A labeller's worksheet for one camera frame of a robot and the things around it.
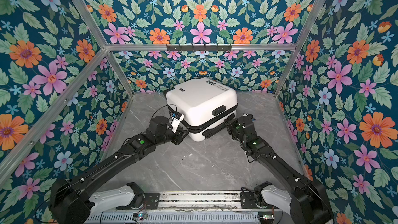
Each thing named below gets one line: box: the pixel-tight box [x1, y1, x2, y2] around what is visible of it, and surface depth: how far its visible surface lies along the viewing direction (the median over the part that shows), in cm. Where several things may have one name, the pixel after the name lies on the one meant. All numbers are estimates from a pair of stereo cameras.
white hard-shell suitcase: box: [165, 77, 239, 142], surface depth 77 cm
